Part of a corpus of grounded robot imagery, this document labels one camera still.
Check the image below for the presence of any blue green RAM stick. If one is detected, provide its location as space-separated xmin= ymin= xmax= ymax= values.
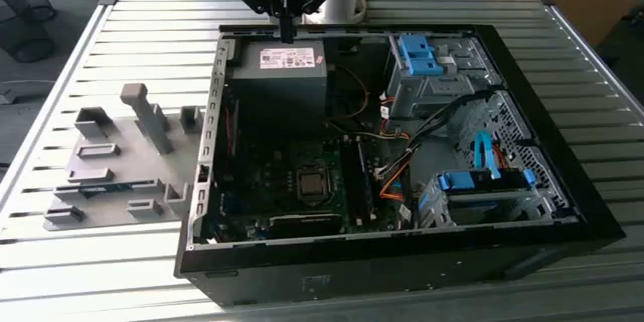
xmin=57 ymin=182 xmax=136 ymax=194

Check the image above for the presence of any grey power supply unit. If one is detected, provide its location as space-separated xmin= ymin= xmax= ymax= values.
xmin=226 ymin=39 xmax=330 ymax=140

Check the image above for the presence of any blue drive bay latch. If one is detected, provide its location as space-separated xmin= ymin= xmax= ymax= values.
xmin=396 ymin=34 xmax=446 ymax=77

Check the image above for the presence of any metal drive cage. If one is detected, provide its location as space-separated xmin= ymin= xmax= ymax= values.
xmin=385 ymin=33 xmax=504 ymax=121

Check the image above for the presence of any black mesh waste basket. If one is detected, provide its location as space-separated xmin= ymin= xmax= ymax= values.
xmin=0 ymin=0 xmax=57 ymax=63

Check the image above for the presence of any silver CPU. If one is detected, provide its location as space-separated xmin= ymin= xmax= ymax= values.
xmin=298 ymin=173 xmax=328 ymax=197

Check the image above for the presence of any green motherboard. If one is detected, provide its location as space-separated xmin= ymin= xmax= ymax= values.
xmin=213 ymin=136 xmax=398 ymax=242

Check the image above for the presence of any grey parts rack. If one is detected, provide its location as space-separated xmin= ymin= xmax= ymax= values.
xmin=42 ymin=82 xmax=206 ymax=232

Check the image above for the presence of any metal socket cover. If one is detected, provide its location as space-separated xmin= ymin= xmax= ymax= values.
xmin=293 ymin=165 xmax=336 ymax=206

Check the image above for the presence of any hard disk in blue carrier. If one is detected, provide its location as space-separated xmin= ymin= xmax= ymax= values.
xmin=436 ymin=167 xmax=534 ymax=193

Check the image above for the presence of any black graphics card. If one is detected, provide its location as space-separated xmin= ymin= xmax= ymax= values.
xmin=268 ymin=213 xmax=344 ymax=239

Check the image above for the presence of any metal disk bay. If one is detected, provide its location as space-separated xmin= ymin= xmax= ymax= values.
xmin=416 ymin=176 xmax=562 ymax=229

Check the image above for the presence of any black PC case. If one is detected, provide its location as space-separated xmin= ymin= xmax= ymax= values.
xmin=173 ymin=23 xmax=628 ymax=308

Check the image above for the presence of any yellow black wire loop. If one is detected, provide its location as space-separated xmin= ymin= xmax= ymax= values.
xmin=326 ymin=65 xmax=370 ymax=124

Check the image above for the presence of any red orange power wire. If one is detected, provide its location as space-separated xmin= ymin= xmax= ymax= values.
xmin=377 ymin=90 xmax=412 ymax=142

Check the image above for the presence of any thin red wire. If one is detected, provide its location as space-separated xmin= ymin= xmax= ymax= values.
xmin=224 ymin=102 xmax=237 ymax=157

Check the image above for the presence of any white black wire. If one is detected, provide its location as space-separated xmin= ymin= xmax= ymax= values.
xmin=326 ymin=120 xmax=412 ymax=140

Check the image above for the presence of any black cable bundle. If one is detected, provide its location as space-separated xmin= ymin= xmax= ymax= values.
xmin=401 ymin=90 xmax=494 ymax=159

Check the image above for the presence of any blue data wire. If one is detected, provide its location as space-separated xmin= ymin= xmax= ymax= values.
xmin=473 ymin=130 xmax=504 ymax=180

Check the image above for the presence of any orange red wire bundle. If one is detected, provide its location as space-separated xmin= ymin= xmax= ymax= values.
xmin=376 ymin=155 xmax=413 ymax=202

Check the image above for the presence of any red data wire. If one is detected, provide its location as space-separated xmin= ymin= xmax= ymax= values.
xmin=494 ymin=144 xmax=510 ymax=170

